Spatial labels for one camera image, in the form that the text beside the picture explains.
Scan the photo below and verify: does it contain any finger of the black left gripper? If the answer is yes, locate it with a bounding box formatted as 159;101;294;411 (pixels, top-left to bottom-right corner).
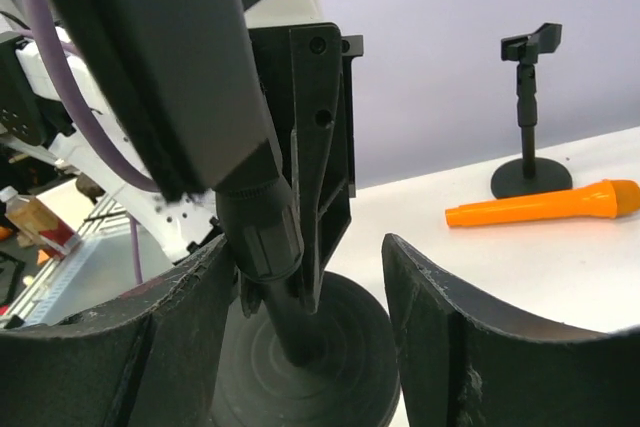
249;22;364;313

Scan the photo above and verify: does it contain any orange microphone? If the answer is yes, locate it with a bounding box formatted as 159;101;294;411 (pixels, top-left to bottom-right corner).
445;180;639;227

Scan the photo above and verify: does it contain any black microphone stand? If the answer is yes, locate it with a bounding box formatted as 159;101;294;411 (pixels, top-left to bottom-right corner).
23;0;400;426
490;23;573;199

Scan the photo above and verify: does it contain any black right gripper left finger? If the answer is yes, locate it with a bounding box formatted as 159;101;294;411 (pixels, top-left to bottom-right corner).
1;236;235;426

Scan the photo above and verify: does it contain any amber bottle red label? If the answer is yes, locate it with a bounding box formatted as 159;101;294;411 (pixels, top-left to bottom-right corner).
1;186;81;258

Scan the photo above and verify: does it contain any grey slotted cable duct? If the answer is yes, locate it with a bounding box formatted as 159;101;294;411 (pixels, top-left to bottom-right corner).
1;196;129;329

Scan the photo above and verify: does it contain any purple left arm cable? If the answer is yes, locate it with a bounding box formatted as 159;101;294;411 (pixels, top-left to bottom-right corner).
12;0;166;293

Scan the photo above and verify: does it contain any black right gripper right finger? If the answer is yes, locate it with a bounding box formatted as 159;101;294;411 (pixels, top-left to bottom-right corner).
382;234;639;426

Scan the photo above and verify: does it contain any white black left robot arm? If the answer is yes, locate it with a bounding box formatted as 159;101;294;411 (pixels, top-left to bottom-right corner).
2;0;362;315

